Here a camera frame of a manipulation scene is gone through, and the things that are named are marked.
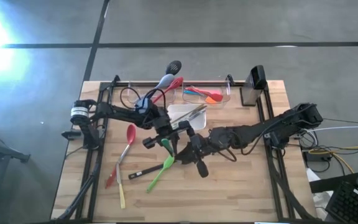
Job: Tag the blue-grey plastic spoon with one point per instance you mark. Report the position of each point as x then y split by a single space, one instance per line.
166 81

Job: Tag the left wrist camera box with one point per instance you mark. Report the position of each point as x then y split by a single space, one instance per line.
148 142

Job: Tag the black aluminium table frame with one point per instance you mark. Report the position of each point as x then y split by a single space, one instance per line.
98 161

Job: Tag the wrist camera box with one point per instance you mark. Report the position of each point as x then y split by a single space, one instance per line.
148 142
202 169

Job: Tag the red slotted spoon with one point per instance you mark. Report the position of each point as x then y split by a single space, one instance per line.
163 93

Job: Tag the white plastic bin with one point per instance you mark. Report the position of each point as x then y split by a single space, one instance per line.
197 124

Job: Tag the black solid spoon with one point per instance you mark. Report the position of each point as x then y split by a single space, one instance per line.
145 172

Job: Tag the black power brick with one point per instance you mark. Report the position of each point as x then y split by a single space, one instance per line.
315 156

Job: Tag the gold metal cutlery piece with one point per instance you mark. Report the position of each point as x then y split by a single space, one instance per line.
194 117

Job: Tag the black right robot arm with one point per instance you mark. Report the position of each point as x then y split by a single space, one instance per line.
259 130

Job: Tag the clear plastic bin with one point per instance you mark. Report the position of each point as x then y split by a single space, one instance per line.
225 93
132 99

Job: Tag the blue silicone spatula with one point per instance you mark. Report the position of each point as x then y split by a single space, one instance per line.
186 92

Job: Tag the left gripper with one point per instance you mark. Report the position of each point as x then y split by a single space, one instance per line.
160 123

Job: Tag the lime green spatula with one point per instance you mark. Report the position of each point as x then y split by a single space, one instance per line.
168 161

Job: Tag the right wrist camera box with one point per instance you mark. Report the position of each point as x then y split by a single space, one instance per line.
202 169

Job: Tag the white paper sheet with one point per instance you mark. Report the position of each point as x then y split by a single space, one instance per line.
322 199

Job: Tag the pink silicone spatula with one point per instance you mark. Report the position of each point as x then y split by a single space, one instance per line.
197 91

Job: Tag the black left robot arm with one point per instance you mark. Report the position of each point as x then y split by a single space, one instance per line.
117 112

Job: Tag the black slotted spoon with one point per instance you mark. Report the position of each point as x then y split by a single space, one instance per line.
177 71

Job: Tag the orange silicone spatula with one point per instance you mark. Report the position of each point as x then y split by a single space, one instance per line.
210 100

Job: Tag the red spatula at left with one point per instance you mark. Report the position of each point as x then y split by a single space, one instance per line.
131 133

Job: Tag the red silicone spatula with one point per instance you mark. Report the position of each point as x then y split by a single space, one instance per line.
217 97

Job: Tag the black laptop computer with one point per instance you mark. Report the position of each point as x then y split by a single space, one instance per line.
350 205

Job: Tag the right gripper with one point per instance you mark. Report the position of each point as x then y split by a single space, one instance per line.
213 141

